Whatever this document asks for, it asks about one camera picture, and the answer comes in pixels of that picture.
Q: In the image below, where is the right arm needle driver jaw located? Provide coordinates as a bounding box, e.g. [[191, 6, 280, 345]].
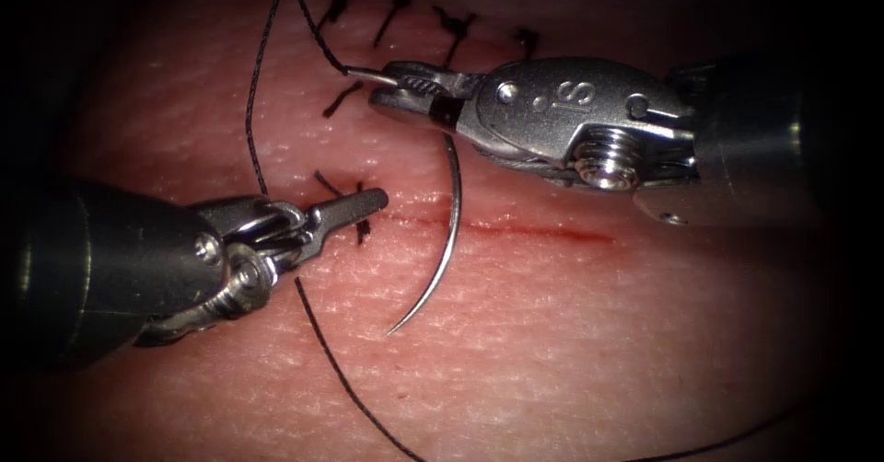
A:
[[367, 87, 479, 133], [380, 60, 486, 98]]

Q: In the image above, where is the tissue pad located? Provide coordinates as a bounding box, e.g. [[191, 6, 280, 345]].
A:
[[20, 0, 857, 462]]

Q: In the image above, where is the right arm needle driver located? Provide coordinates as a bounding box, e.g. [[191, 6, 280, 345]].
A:
[[474, 55, 700, 194]]

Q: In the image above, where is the short black thread piece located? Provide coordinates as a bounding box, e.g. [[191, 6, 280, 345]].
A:
[[322, 80, 366, 120]]

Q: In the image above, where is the left arm needle driver jaw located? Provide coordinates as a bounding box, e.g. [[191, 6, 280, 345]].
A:
[[303, 187, 390, 244]]

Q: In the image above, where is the curved steel needle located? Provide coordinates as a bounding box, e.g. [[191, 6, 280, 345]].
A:
[[343, 65, 464, 337]]

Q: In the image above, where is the left arm needle driver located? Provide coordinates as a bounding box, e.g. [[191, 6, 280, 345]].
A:
[[134, 195, 326, 347]]

